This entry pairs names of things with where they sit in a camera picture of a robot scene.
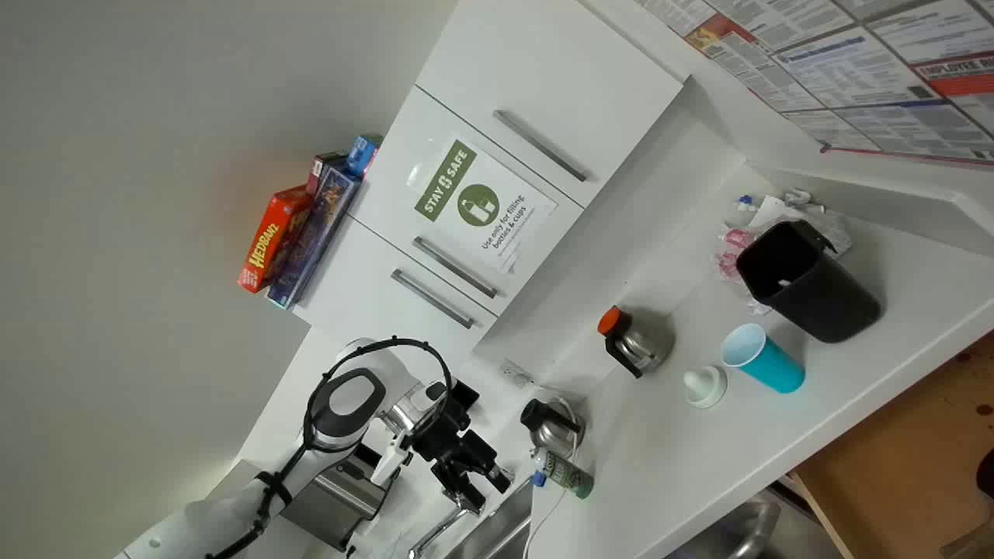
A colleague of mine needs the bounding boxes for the steel carafe with black lid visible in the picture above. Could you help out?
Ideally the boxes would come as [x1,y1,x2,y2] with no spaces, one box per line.
[519,395,590,453]

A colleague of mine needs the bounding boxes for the dark round item in drawer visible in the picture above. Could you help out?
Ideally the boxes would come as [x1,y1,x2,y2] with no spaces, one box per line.
[971,443,994,500]

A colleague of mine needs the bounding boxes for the metal sink basin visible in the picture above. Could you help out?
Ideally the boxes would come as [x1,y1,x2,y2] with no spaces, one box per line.
[408,476,544,559]

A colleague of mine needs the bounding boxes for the large labor law poster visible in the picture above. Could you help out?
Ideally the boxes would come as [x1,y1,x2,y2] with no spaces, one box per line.
[632,0,994,167]

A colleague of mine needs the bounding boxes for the green white spray can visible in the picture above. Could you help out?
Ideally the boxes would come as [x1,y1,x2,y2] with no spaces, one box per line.
[526,453,600,504]

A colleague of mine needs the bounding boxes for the teal plastic cup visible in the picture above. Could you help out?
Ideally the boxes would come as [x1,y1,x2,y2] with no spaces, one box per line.
[719,320,810,397]

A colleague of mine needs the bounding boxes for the black cable on robot arm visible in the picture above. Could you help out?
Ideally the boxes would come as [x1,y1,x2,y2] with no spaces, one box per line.
[206,331,460,559]

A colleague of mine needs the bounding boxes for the white cabinet door plain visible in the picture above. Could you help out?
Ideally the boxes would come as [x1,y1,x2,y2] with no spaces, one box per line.
[293,216,499,344]
[414,0,689,211]

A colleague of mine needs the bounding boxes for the open wooden drawer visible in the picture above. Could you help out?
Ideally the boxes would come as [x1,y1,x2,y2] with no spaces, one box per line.
[788,331,994,559]

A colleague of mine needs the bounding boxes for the white cabinet door with sign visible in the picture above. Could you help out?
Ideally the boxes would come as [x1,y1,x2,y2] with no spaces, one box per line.
[351,84,584,320]

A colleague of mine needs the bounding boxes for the silver cabinet handle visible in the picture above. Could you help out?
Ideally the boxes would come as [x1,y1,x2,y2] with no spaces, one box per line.
[411,233,503,302]
[387,268,477,331]
[491,107,594,185]

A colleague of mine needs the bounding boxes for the metal bin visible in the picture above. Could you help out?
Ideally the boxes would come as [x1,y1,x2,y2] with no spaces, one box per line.
[670,488,849,559]

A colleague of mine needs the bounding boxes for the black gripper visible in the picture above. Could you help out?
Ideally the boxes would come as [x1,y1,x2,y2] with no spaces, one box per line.
[411,381,515,512]

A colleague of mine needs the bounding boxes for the pink sweetener packets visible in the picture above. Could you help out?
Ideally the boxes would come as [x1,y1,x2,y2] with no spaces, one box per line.
[719,227,753,281]

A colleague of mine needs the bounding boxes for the blue purple cardboard box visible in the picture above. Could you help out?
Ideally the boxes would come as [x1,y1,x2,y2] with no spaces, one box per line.
[264,154,368,314]

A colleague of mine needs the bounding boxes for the small blue box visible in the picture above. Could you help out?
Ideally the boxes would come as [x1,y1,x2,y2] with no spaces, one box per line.
[346,133,382,176]

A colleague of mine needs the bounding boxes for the white tray of packets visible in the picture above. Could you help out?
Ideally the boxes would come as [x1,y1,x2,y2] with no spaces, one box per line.
[720,185,856,257]

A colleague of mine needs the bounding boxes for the green white safety sign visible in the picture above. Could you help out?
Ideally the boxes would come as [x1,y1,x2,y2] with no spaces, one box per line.
[414,138,559,275]

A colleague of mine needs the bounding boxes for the orange cardboard box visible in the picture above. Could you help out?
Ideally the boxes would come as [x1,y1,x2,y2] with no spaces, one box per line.
[234,183,313,298]

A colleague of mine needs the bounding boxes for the black plastic container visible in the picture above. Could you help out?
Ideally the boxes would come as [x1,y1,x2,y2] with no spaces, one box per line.
[734,216,885,344]

